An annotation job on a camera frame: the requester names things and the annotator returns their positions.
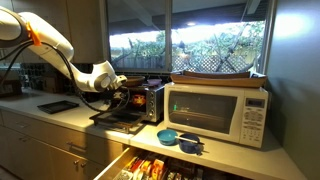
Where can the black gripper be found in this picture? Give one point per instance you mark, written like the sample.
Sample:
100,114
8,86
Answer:
108,95

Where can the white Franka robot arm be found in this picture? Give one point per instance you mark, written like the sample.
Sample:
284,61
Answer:
50,43

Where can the black baking tray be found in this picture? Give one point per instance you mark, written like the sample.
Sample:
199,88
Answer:
58,106

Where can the white microwave oven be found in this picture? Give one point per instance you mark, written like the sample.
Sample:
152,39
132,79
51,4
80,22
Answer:
203,113

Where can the large wooden serving tray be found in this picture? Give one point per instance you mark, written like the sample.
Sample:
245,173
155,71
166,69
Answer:
216,82

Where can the brown wooden bowl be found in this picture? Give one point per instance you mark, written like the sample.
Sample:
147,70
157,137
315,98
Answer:
135,81

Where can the glass toaster oven door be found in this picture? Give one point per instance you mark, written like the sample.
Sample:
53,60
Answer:
113,122

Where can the grey toaster oven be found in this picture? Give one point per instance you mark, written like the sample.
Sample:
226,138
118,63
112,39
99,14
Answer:
156,101

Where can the small purple bowl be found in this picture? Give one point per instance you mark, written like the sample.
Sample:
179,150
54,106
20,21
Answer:
154,81

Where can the teal bowl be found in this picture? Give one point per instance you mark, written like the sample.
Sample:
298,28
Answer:
166,137

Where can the brown box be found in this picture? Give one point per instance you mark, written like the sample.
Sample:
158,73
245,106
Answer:
51,86

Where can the open kitchen drawer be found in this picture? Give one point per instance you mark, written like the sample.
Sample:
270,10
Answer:
113,168

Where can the orange snack packets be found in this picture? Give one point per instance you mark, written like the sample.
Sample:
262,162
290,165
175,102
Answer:
151,168

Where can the white stick utensil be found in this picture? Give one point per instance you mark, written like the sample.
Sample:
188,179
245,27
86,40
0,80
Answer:
186,139

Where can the dark blue bowl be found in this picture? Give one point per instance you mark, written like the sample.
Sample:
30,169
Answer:
188,146

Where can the flat wooden board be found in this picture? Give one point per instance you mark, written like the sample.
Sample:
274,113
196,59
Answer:
213,74

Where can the wooden lattice fence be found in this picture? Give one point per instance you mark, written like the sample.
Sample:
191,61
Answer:
213,64

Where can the dark countertop appliance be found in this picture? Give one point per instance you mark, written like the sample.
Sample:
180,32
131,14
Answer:
9,85

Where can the window frame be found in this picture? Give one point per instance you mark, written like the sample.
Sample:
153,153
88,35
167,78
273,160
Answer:
168,36

